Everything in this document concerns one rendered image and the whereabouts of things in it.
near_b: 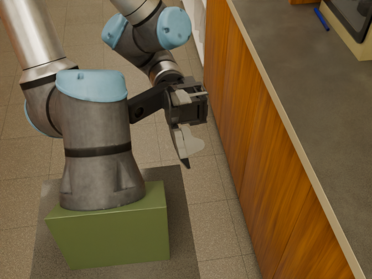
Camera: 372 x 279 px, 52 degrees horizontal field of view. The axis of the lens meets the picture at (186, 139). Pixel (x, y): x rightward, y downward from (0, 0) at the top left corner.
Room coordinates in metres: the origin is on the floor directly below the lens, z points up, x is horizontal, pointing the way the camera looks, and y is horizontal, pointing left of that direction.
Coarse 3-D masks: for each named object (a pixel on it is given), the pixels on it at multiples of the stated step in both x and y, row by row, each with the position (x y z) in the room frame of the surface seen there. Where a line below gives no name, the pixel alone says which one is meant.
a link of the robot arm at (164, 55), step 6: (156, 54) 0.72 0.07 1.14; (162, 54) 0.73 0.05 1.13; (168, 54) 0.75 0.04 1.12; (156, 60) 0.71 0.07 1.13; (162, 60) 0.71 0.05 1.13; (168, 60) 0.71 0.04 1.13; (174, 60) 0.73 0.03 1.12; (144, 66) 0.71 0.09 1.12; (150, 66) 0.71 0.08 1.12; (144, 72) 0.72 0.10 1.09; (150, 72) 0.69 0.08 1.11
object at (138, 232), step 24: (48, 216) 0.31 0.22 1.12; (72, 216) 0.31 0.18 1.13; (96, 216) 0.31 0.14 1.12; (120, 216) 0.32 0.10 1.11; (144, 216) 0.32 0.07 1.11; (72, 240) 0.31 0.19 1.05; (96, 240) 0.31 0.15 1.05; (120, 240) 0.32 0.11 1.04; (144, 240) 0.32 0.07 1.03; (168, 240) 0.33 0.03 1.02; (72, 264) 0.30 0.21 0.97; (96, 264) 0.31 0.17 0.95; (120, 264) 0.31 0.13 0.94
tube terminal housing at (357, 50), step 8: (320, 8) 1.28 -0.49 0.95; (328, 8) 1.22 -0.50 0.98; (328, 16) 1.21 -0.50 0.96; (336, 24) 1.15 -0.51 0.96; (344, 32) 1.09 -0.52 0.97; (368, 32) 0.98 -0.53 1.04; (344, 40) 1.08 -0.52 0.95; (352, 40) 1.04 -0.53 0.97; (368, 40) 0.97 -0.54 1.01; (352, 48) 1.02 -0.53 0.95; (360, 48) 0.99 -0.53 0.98; (368, 48) 0.97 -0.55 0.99; (360, 56) 0.97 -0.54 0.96; (368, 56) 0.97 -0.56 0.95
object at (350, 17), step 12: (324, 0) 1.24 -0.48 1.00; (336, 0) 1.17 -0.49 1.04; (348, 0) 1.11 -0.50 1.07; (360, 0) 1.05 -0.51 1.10; (336, 12) 1.15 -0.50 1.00; (348, 12) 1.09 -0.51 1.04; (360, 12) 1.03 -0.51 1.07; (348, 24) 1.06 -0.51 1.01; (360, 24) 1.01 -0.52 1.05; (360, 36) 0.99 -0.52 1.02
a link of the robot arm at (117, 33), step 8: (112, 16) 0.76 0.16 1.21; (120, 16) 0.74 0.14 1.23; (112, 24) 0.73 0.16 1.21; (120, 24) 0.72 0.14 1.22; (128, 24) 0.72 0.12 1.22; (104, 32) 0.73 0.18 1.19; (112, 32) 0.70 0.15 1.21; (120, 32) 0.71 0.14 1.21; (128, 32) 0.69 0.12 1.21; (104, 40) 0.71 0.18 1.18; (112, 40) 0.70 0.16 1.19; (120, 40) 0.70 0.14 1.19; (128, 40) 0.69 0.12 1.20; (112, 48) 0.71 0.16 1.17; (120, 48) 0.70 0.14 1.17; (128, 48) 0.69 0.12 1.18; (136, 48) 0.67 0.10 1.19; (128, 56) 0.71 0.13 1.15; (136, 56) 0.70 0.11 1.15; (144, 56) 0.71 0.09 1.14; (152, 56) 0.71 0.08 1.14; (136, 64) 0.71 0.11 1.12; (144, 64) 0.71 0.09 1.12
